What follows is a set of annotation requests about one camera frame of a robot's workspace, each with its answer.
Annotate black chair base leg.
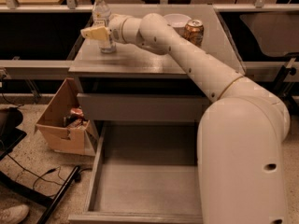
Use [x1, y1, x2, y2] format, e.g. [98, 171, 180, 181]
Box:
[0, 165, 80, 224]

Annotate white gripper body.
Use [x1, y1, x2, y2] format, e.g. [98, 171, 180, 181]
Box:
[108, 14, 125, 43]

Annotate open cardboard box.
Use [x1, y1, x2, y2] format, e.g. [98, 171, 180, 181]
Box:
[36, 78, 97, 156]

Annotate red snack packet in box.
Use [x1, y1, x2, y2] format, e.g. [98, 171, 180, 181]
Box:
[70, 108, 84, 119]

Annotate white sneaker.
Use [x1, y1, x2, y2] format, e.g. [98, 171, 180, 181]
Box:
[0, 204, 29, 224]

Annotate closed grey upper drawer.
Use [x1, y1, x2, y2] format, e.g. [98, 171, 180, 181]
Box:
[78, 93, 210, 122]

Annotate black office chair seat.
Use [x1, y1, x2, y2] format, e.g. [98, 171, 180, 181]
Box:
[0, 107, 27, 160]

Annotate open grey bottom drawer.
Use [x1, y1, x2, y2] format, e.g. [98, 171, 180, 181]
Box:
[69, 122, 203, 224]

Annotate grey drawer cabinet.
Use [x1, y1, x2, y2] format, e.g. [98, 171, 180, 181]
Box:
[68, 4, 246, 149]

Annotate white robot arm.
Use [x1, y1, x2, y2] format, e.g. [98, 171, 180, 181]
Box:
[81, 13, 290, 224]

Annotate white ceramic bowl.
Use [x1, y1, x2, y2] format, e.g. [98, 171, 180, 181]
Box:
[164, 14, 191, 35]

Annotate grey metal bench frame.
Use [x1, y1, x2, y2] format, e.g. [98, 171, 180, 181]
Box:
[1, 5, 298, 89]

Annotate clear plastic water bottle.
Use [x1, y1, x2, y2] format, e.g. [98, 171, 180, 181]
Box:
[93, 0, 116, 54]

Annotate gold patterned drink can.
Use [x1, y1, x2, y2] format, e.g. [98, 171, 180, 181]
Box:
[183, 19, 204, 47]

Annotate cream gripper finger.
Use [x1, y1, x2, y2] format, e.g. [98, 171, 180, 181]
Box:
[80, 26, 109, 41]

